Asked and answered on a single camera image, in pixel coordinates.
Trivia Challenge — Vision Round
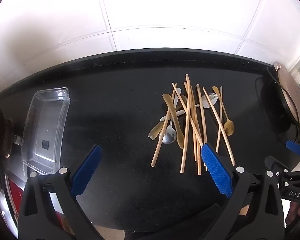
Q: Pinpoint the person's right hand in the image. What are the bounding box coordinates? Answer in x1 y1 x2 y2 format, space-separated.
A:
285 201 300 229

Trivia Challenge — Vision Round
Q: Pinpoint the red panel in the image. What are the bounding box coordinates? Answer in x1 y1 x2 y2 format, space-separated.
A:
5 175 28 222

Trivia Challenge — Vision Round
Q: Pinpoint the golden metal spoon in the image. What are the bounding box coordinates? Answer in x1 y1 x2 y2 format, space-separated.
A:
212 86 235 136

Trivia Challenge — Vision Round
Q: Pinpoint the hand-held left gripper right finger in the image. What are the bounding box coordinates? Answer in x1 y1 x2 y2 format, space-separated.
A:
201 142 285 240

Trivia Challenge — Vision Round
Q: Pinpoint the amber plastic spoon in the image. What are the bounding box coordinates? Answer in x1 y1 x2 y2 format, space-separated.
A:
162 93 186 150
147 110 172 141

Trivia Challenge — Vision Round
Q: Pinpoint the round electric appliance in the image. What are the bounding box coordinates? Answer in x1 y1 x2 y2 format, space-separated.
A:
260 62 300 135

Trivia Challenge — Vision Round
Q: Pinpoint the small metal spoon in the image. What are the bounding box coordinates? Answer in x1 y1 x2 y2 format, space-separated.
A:
159 88 182 145

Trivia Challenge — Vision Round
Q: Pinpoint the large metal spoon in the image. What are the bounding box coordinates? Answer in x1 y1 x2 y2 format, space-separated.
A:
160 93 218 123

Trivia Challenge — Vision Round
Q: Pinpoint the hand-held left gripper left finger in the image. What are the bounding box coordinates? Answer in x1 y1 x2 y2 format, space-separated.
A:
18 144 102 240

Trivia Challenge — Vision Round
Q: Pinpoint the clear plastic container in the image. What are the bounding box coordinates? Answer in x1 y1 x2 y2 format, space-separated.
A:
21 87 71 176

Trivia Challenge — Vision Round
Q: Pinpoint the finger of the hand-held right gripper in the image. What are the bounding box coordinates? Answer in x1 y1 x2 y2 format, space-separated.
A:
286 140 300 158
264 156 294 180

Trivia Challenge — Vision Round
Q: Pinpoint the pile of wooden chopsticks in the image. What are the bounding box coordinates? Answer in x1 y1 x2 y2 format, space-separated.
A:
151 74 236 175

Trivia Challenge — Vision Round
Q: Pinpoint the black power cable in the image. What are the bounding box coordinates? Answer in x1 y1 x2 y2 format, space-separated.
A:
255 67 300 143

